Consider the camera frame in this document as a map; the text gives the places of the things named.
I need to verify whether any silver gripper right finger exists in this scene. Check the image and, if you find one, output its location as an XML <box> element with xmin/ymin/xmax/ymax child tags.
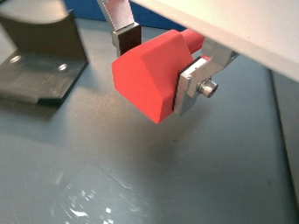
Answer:
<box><xmin>172</xmin><ymin>38</ymin><xmax>239</xmax><ymax>116</ymax></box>

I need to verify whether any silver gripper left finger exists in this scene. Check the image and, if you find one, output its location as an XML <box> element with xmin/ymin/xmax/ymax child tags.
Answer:
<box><xmin>97</xmin><ymin>0</ymin><xmax>141</xmax><ymax>55</ymax></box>

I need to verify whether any red three prong object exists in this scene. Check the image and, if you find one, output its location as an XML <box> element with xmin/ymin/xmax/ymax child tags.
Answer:
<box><xmin>112</xmin><ymin>29</ymin><xmax>204</xmax><ymax>123</ymax></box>

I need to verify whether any blue foam shape board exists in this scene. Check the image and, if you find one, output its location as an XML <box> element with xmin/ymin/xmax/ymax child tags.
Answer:
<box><xmin>62</xmin><ymin>0</ymin><xmax>184</xmax><ymax>31</ymax></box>

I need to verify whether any black curved fixture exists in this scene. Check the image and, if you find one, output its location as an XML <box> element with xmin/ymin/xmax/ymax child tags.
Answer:
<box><xmin>0</xmin><ymin>12</ymin><xmax>88</xmax><ymax>105</ymax></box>

